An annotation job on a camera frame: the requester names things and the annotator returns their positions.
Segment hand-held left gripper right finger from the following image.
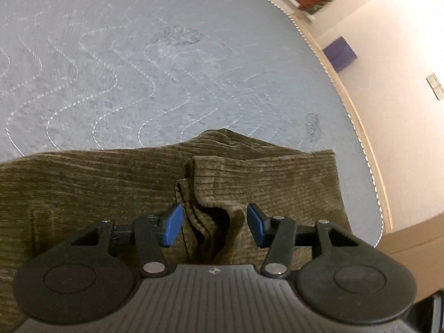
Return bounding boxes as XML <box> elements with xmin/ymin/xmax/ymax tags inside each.
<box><xmin>246</xmin><ymin>203</ymin><xmax>360</xmax><ymax>279</ymax></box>

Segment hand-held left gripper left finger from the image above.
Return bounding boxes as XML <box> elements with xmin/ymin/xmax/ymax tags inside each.
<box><xmin>71</xmin><ymin>203</ymin><xmax>184</xmax><ymax>279</ymax></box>

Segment olive corduroy pants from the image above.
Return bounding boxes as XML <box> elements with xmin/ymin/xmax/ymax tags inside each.
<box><xmin>0</xmin><ymin>128</ymin><xmax>352</xmax><ymax>333</ymax></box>

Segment purple wall pad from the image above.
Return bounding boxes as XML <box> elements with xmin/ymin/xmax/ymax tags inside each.
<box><xmin>323</xmin><ymin>36</ymin><xmax>358</xmax><ymax>73</ymax></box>

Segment wall switch plate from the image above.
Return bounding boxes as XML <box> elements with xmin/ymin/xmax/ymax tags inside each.
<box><xmin>426</xmin><ymin>72</ymin><xmax>444</xmax><ymax>102</ymax></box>

